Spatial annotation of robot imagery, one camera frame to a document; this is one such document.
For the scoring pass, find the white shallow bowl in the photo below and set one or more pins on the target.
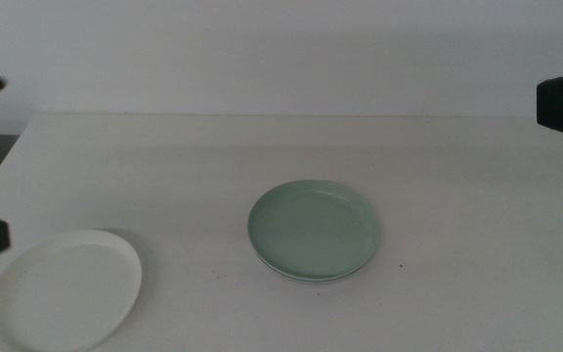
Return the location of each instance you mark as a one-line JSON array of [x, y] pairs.
[[66, 293]]

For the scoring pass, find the pale green shallow bowl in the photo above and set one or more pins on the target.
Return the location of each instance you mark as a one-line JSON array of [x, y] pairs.
[[313, 230]]

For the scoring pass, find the grey shallow bowl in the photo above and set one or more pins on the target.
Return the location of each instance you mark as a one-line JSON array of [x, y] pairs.
[[311, 279]]

